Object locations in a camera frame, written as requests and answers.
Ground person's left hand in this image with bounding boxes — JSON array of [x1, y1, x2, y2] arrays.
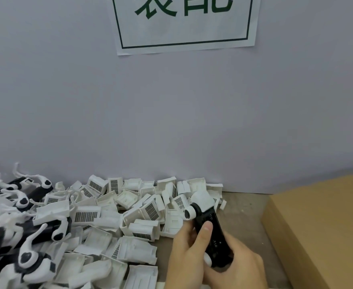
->
[[164, 221, 214, 289]]

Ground person's right hand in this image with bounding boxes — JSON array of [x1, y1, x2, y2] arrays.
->
[[203, 231, 269, 289]]

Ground black handheld device white cap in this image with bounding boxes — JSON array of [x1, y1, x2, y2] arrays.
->
[[182, 189, 234, 269]]

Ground pile of white plastic covers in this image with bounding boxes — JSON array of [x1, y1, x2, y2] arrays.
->
[[32, 174, 228, 289]]

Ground brown cardboard box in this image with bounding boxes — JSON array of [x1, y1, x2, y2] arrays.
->
[[260, 171, 353, 289]]

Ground heap of black-white hook devices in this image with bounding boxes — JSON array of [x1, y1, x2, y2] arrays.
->
[[0, 162, 72, 289]]

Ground white paper sign green frame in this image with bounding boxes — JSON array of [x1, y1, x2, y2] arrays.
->
[[112, 0, 261, 56]]

